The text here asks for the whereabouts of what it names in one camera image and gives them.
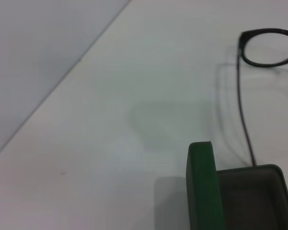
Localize green glasses case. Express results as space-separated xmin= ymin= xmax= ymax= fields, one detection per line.
xmin=186 ymin=141 xmax=288 ymax=230

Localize black glasses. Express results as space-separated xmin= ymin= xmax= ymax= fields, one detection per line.
xmin=236 ymin=28 xmax=288 ymax=167

